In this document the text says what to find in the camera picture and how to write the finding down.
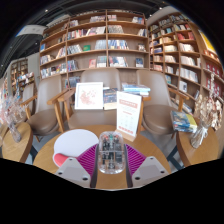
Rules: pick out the angled wooden bookshelf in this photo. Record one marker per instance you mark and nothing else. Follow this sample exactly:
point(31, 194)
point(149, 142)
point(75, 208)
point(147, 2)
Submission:
point(180, 50)

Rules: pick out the white framed floral picture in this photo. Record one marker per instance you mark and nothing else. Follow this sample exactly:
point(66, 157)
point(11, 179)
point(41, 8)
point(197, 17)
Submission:
point(88, 96)

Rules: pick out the dark blue book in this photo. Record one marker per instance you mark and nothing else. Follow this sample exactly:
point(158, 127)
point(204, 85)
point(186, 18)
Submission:
point(110, 99)

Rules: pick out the stack of blue books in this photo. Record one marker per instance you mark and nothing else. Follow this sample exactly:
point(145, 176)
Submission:
point(136, 89)

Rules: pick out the white ceiling air vent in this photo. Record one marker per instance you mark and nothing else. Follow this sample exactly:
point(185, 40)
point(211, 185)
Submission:
point(31, 30)

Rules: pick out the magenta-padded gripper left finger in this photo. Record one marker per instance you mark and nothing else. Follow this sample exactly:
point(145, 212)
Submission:
point(86, 161)

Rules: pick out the transparent computer mouse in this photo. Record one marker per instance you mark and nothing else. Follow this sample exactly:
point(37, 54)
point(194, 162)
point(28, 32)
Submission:
point(111, 153)

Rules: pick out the large wooden bookshelf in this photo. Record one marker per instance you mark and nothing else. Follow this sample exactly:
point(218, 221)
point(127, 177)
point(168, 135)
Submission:
point(96, 43)

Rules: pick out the round wooden side table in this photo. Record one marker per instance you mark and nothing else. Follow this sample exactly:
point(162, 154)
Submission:
point(196, 153)
point(16, 146)

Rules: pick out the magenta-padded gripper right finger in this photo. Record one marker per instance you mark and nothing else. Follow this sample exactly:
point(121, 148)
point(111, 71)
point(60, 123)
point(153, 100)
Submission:
point(136, 161)

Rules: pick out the brown padded wooden armchair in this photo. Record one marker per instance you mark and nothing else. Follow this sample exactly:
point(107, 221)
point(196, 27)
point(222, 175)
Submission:
point(156, 93)
point(29, 93)
point(46, 96)
point(96, 75)

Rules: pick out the white mouse pad red rest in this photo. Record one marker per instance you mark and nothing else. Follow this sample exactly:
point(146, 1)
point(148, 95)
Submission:
point(73, 143)

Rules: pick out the white red sign wooden base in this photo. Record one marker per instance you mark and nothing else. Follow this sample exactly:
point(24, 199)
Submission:
point(128, 113)

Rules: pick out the colourful book pile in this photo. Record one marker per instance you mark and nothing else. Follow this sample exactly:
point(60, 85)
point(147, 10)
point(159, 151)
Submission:
point(183, 121)

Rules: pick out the distant wooden bookshelf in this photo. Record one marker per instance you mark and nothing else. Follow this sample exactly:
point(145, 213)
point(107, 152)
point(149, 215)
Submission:
point(20, 73)

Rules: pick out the glass vase dried flowers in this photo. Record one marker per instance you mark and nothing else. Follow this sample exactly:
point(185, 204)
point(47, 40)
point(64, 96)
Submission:
point(15, 131)
point(200, 133)

